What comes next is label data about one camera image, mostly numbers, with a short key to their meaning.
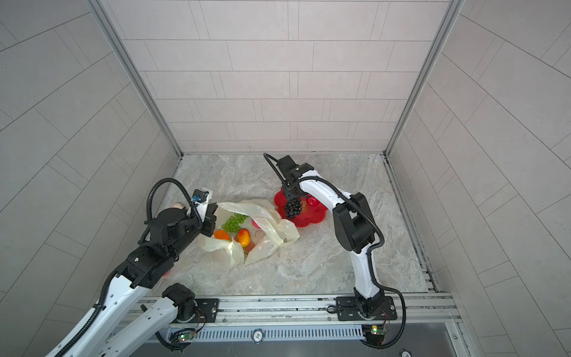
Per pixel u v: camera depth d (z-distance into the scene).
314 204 0.94
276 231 0.69
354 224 0.52
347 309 0.71
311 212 0.94
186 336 0.64
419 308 0.74
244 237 0.84
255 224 0.69
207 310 0.71
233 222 0.89
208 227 0.60
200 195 0.57
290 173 0.69
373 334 0.68
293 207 0.90
